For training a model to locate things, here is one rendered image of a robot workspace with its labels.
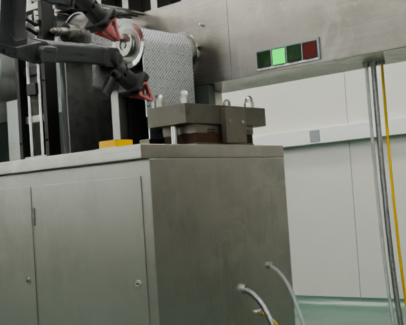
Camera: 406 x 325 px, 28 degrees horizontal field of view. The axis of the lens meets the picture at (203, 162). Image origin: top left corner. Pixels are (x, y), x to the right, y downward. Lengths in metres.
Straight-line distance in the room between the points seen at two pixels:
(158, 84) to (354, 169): 2.73
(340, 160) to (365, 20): 2.81
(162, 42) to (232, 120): 0.36
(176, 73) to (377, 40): 0.68
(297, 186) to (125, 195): 3.25
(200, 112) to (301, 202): 3.01
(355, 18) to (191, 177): 0.70
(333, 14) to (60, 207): 1.02
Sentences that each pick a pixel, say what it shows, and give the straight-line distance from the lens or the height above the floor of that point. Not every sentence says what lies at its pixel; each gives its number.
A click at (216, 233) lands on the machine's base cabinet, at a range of 2.39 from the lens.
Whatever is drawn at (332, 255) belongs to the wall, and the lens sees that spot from 5.31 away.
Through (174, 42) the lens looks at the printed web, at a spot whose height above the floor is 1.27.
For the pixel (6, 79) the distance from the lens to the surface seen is 3.54.
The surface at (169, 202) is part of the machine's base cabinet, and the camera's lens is 2.24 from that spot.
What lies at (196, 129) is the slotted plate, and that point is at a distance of 2.46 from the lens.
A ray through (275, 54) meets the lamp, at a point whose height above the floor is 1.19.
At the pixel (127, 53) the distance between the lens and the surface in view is 2.62.
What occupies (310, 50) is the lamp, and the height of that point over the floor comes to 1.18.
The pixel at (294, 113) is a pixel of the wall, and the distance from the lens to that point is 5.44.
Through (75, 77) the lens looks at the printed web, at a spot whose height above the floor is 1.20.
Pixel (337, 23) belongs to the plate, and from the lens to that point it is 2.55.
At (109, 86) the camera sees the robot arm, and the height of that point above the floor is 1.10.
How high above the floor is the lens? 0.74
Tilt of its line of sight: 3 degrees up
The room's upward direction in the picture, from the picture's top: 4 degrees counter-clockwise
